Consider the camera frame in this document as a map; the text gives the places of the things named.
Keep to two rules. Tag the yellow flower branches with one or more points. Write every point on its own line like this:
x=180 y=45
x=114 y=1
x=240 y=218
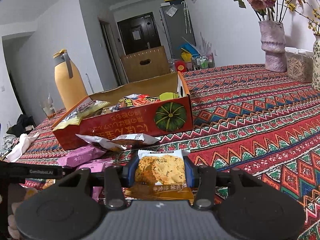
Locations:
x=313 y=20

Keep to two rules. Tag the glass cup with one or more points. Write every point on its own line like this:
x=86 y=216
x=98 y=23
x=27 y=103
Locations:
x=48 y=108

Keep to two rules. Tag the paper sheet on refrigerator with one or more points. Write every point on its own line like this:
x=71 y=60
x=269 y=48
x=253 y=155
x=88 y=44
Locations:
x=172 y=12

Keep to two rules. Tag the red cardboard box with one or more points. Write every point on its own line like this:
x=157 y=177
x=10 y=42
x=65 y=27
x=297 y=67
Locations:
x=125 y=127

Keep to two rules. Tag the green snack packet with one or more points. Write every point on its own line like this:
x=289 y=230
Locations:
x=170 y=96

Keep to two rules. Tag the floral slim vase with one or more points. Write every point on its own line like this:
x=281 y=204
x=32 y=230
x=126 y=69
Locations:
x=316 y=62

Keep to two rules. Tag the wooden chair back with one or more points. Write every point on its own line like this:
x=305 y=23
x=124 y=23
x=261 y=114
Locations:
x=145 y=67

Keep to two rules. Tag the pink ceramic vase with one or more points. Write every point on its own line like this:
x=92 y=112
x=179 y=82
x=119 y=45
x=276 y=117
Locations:
x=273 y=47

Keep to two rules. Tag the white cookie snack packet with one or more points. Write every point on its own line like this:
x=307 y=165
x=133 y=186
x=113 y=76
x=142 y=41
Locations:
x=160 y=172
x=136 y=140

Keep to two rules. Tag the gold-white snack packet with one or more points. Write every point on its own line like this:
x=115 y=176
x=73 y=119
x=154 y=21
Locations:
x=80 y=113

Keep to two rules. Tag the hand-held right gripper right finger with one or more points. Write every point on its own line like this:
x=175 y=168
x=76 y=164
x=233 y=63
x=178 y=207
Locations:
x=190 y=175

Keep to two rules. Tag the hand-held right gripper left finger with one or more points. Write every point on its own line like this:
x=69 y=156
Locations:
x=132 y=175

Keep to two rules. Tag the clear plastic container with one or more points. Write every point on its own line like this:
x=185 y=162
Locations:
x=298 y=66

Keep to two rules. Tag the yellow thermos jug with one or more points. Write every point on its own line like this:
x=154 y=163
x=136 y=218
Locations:
x=67 y=85

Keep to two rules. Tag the blue plastic item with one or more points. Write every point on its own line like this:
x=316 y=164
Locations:
x=188 y=48

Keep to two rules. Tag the dried pink roses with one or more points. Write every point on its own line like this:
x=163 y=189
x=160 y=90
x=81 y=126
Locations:
x=262 y=0

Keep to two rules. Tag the patterned red tablecloth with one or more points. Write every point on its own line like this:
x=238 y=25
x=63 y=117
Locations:
x=250 y=120

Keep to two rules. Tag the dark entrance door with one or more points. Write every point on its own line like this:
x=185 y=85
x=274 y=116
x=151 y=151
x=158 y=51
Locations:
x=138 y=37

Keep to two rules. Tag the grey refrigerator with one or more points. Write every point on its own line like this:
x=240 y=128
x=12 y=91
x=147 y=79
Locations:
x=176 y=35

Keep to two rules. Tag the large blue red snack bag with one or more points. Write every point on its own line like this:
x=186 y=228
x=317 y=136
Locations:
x=136 y=101

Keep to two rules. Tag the white folded umbrella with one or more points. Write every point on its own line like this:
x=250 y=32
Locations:
x=187 y=17

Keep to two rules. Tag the pink feather bundle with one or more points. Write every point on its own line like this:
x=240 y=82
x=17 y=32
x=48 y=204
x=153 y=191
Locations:
x=206 y=45

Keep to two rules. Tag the pile of snack packets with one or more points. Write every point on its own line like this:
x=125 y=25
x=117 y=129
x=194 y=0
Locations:
x=80 y=155

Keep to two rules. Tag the white cloth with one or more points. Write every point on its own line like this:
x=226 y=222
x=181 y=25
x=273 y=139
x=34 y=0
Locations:
x=21 y=146

